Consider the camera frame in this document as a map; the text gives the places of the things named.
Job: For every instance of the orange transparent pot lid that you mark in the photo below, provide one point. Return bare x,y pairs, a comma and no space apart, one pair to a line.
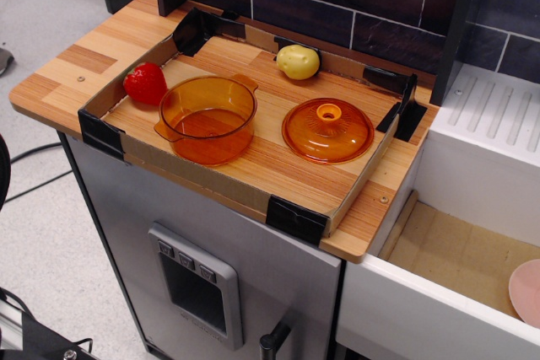
327,131

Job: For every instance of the orange transparent plastic pot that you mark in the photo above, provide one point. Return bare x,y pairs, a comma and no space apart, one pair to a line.
209,120

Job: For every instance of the yellow toy potato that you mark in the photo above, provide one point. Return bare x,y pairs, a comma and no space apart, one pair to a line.
298,62

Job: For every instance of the cardboard fence with black tape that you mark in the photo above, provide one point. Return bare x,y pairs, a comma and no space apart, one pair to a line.
339,207

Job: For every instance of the red toy strawberry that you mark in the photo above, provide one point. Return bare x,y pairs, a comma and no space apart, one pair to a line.
146,84

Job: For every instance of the white toy sink unit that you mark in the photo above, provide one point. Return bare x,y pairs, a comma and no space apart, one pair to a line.
435,283

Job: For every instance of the pink plate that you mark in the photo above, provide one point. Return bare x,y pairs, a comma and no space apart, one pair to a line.
524,292

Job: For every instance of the black oven handle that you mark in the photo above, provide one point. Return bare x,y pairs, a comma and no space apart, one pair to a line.
270,344

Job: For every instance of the black upright post right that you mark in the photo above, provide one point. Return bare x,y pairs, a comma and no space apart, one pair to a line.
450,63

